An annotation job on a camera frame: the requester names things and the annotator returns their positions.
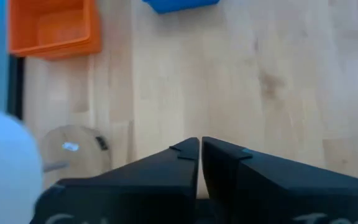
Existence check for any translucent white plastic cylinder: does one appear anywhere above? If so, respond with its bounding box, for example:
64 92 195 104
0 108 113 224

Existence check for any blue plastic slotted basket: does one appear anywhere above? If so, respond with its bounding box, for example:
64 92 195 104
141 0 221 15

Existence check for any orange plastic slotted basket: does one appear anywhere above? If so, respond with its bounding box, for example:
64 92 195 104
8 0 103 61
7 0 93 52

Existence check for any black aluminium frame rail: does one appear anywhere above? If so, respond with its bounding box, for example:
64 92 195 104
7 54 25 121

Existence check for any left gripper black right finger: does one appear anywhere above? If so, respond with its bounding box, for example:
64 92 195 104
201 136 358 224

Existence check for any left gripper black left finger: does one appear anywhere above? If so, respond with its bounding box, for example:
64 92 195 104
29 136 201 224

